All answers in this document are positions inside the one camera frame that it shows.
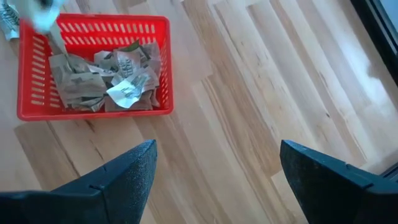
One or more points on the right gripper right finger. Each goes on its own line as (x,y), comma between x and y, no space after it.
(326,193)

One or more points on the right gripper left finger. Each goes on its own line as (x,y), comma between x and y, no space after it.
(118,193)

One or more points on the paper banknote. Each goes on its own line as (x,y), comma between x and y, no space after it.
(129,88)
(152,59)
(77,84)
(130,46)
(40,17)
(9,21)
(143,103)
(90,105)
(104,59)
(126,63)

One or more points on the red slotted plastic basket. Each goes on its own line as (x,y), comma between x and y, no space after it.
(93,21)

